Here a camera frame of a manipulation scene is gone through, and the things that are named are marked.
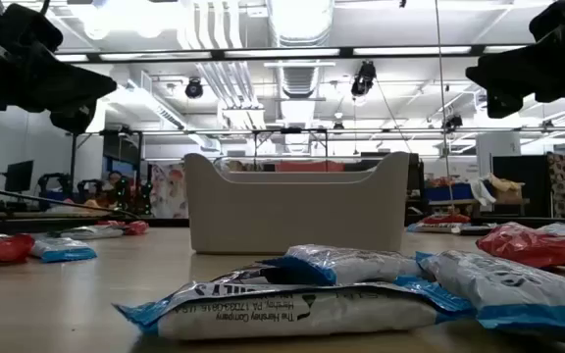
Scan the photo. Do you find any floral patterned cloth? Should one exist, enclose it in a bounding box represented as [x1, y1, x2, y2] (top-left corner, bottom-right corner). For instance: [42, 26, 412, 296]
[148, 163, 189, 220]

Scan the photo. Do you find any black slanted rod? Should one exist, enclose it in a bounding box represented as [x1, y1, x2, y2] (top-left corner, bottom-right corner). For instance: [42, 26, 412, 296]
[0, 179, 140, 220]

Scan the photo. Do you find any black computer monitor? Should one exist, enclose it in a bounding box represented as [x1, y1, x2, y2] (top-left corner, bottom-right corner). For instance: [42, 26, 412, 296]
[4, 159, 35, 194]

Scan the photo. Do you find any thin hanging cable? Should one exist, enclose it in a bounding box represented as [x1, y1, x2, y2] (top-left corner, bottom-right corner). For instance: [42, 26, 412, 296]
[433, 0, 455, 213]

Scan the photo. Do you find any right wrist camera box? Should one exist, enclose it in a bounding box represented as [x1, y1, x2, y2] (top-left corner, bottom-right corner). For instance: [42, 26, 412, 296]
[486, 91, 525, 120]

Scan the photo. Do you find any silver ceiling air duct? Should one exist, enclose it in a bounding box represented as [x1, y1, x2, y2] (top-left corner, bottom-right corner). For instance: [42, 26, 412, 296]
[266, 0, 335, 99]

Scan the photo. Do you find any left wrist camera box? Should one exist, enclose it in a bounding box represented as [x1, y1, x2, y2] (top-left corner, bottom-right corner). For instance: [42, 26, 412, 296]
[49, 101, 98, 134]

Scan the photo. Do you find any white pillar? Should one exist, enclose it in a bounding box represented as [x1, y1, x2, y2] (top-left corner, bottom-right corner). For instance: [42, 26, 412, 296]
[475, 131, 522, 177]

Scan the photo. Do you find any blue storage bin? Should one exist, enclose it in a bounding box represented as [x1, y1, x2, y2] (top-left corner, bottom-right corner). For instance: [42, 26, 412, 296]
[424, 182, 475, 203]

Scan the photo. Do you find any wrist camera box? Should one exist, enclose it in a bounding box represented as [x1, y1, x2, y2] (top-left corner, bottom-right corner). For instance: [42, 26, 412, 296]
[49, 101, 98, 134]
[486, 91, 525, 120]

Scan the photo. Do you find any red cloth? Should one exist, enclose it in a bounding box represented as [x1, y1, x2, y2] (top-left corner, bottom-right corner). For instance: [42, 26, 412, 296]
[275, 160, 346, 174]

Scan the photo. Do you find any cardboard box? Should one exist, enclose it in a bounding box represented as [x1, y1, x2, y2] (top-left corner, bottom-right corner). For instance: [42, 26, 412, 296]
[488, 175, 527, 205]

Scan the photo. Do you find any black table edge rail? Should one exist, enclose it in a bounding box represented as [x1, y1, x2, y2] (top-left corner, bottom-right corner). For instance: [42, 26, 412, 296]
[0, 215, 565, 235]

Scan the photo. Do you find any wooden bench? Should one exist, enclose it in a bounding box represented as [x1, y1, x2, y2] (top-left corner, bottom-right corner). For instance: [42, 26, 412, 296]
[427, 197, 529, 218]

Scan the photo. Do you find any dark purple silver candy wrapper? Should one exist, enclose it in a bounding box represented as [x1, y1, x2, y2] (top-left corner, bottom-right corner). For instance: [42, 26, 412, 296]
[211, 262, 288, 285]

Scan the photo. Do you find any white cloth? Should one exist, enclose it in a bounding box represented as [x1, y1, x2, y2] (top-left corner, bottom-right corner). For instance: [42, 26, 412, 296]
[468, 176, 497, 207]

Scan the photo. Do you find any beige plastic basket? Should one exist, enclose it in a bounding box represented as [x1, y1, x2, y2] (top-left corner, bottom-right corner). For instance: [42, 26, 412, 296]
[183, 151, 410, 255]

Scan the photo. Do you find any overhead light bar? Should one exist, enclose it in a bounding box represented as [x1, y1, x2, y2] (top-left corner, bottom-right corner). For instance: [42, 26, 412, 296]
[54, 44, 534, 63]

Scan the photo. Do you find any person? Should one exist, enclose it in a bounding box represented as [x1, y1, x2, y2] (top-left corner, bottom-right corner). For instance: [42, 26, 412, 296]
[107, 170, 125, 193]

